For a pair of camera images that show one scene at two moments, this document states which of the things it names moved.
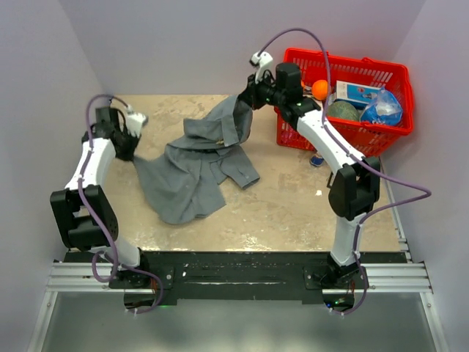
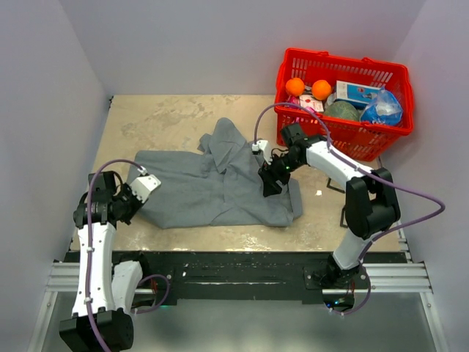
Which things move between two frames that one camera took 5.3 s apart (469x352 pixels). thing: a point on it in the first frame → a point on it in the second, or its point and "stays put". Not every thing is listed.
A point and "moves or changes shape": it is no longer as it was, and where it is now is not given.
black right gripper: [251, 94] → [270, 175]
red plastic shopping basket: [368, 140] stays put
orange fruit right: [319, 89] stays put
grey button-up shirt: [184, 182] moves or changes shape
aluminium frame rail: [69, 278] stays put
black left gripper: [135, 142] → [127, 189]
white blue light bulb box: [358, 94] stays put
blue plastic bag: [385, 108] stays put
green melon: [343, 110] stays put
